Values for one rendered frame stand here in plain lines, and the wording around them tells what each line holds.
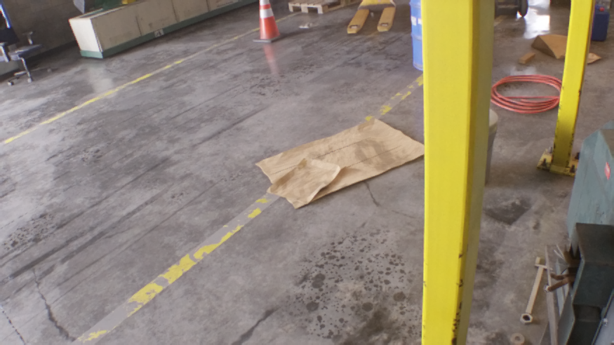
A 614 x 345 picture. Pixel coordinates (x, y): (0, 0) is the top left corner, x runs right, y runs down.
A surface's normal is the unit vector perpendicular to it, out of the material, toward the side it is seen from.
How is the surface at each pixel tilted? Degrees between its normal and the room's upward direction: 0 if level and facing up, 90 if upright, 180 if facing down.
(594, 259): 0
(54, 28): 90
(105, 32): 90
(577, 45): 90
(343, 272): 0
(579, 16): 90
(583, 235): 0
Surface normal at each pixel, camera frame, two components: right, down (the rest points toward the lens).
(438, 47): -0.62, 0.48
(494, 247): -0.14, -0.84
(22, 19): 0.77, 0.23
